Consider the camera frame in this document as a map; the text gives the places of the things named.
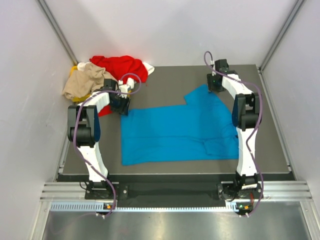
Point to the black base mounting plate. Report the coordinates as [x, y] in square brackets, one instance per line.
[213, 190]

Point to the aluminium frame rail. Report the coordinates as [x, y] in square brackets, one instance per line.
[276, 191]

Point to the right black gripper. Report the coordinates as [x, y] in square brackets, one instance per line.
[210, 87]

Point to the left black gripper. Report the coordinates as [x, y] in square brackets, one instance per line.
[123, 109]

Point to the yellow plastic bin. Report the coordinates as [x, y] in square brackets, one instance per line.
[77, 99]

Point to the blue t shirt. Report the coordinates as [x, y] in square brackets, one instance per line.
[200, 129]

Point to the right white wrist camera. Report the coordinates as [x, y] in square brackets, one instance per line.
[212, 65]

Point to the beige t shirt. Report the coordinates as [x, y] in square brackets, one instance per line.
[87, 78]

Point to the red t shirt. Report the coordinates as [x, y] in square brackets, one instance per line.
[117, 67]

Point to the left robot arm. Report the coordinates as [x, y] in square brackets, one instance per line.
[85, 132]

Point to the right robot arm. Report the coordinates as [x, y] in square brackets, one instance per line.
[246, 117]

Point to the corner aluminium post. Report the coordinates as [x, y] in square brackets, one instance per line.
[57, 30]
[293, 13]

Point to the white t shirt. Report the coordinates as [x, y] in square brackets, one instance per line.
[150, 69]

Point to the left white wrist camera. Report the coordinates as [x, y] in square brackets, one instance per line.
[126, 88]

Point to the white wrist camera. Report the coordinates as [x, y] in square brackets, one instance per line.
[126, 88]
[212, 65]

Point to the right corner aluminium post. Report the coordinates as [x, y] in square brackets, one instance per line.
[293, 13]

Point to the left corner aluminium post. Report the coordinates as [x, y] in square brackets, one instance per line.
[57, 30]

